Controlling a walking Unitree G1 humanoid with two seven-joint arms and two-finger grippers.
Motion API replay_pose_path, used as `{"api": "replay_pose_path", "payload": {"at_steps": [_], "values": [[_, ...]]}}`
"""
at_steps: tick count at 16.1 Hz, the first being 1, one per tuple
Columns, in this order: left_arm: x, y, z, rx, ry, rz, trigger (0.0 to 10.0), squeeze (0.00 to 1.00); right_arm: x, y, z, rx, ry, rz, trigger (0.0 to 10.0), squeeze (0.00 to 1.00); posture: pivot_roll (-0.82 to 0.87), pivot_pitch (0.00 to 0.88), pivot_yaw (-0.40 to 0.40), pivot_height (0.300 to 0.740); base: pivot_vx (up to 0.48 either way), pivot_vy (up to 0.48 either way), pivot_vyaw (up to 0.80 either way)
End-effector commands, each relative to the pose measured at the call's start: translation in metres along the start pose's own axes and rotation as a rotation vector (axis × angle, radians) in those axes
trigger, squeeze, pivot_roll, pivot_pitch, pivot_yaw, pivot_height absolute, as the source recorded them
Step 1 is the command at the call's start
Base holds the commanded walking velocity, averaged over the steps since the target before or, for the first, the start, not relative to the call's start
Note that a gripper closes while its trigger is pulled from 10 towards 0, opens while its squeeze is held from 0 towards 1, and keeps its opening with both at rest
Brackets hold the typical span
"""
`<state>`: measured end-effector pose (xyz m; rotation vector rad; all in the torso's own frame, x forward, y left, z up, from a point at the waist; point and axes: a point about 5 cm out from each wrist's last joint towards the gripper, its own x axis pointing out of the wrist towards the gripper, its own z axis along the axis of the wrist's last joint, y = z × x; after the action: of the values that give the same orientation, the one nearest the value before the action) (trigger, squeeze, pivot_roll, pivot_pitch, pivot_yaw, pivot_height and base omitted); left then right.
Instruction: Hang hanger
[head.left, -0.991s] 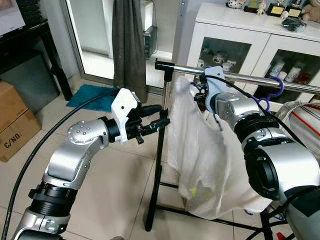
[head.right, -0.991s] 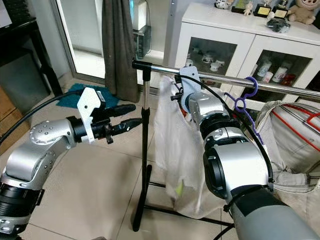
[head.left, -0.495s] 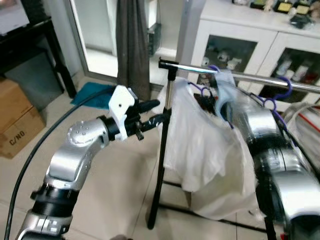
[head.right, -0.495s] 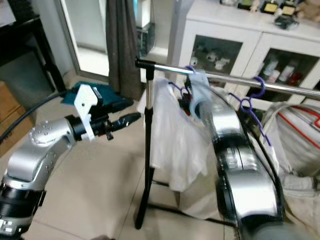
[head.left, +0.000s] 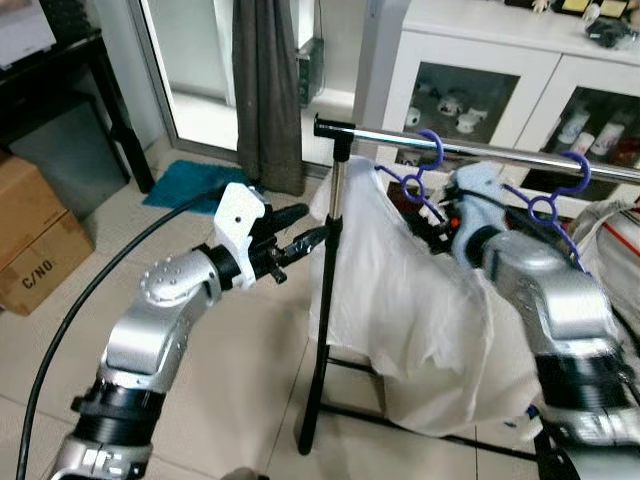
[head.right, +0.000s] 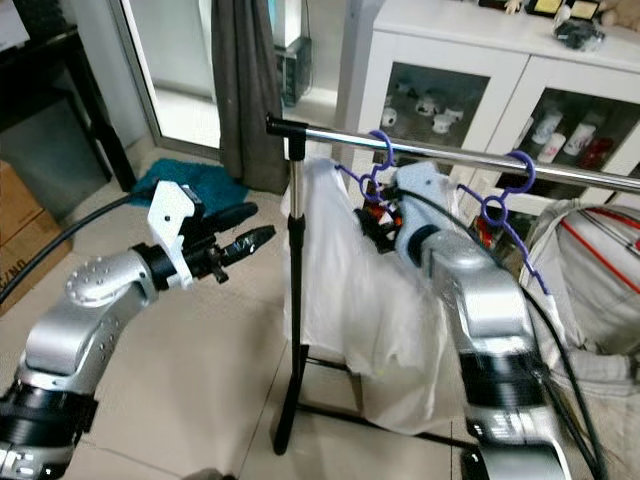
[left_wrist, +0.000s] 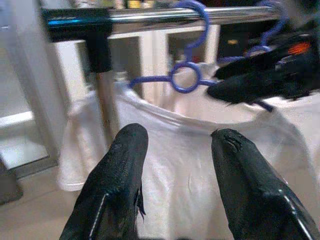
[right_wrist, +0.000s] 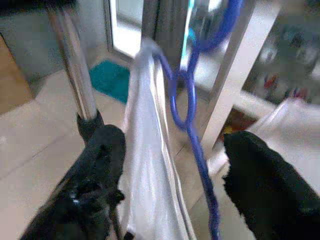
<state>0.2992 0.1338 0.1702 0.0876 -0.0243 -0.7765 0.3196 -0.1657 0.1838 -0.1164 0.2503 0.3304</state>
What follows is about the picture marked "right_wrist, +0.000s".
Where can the white polo shirt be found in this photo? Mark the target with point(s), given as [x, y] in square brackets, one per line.
[150, 150]

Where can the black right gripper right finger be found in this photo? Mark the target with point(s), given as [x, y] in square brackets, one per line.
[270, 190]

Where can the teal floor mat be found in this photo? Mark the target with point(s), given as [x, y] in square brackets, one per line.
[110, 80]

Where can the grey curtain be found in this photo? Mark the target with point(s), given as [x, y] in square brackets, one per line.
[162, 20]

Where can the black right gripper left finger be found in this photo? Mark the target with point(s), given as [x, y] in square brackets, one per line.
[95, 175]

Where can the large brown cardboard box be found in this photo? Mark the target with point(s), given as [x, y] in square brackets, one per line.
[12, 82]

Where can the white glass-door cabinet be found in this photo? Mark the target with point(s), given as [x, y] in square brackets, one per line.
[242, 62]

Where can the chrome and black garment rack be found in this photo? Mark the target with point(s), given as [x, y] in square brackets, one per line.
[76, 75]

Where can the glass sliding door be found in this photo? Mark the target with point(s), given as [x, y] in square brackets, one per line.
[125, 25]

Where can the white T-shirt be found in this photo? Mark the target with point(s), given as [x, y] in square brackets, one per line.
[295, 130]

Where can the blue plastic hanger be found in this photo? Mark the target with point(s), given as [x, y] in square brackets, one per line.
[198, 155]

